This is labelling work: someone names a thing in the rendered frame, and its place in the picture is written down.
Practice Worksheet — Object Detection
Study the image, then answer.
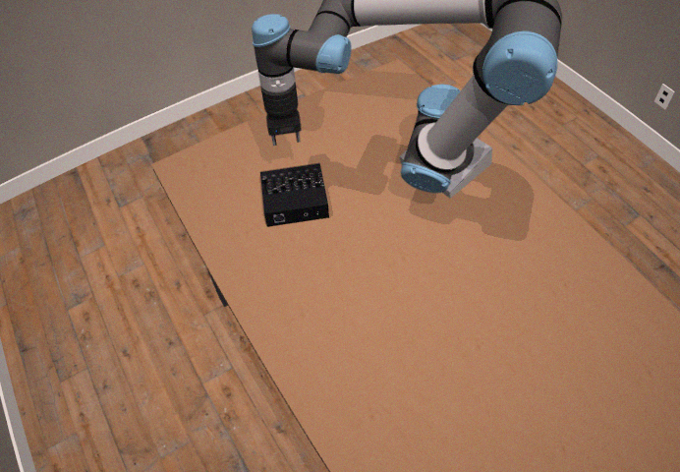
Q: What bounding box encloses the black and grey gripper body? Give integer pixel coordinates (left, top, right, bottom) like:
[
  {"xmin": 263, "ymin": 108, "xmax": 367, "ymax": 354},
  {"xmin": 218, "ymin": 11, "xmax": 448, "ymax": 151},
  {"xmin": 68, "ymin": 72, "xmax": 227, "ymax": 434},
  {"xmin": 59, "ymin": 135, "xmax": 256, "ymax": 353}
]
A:
[{"xmin": 258, "ymin": 67, "xmax": 301, "ymax": 136}]

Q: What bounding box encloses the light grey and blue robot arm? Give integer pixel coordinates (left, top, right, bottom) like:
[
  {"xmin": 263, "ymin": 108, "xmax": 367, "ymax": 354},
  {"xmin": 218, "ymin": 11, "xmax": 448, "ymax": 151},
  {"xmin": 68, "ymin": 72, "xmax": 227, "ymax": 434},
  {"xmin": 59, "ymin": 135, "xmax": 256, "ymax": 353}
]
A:
[{"xmin": 252, "ymin": 0, "xmax": 562, "ymax": 193}]

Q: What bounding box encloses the black lighting desk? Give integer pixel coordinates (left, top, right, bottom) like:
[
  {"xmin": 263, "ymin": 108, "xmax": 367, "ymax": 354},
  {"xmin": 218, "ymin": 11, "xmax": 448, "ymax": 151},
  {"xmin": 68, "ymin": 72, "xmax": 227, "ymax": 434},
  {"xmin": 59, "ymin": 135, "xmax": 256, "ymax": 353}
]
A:
[{"xmin": 260, "ymin": 163, "xmax": 329, "ymax": 227}]

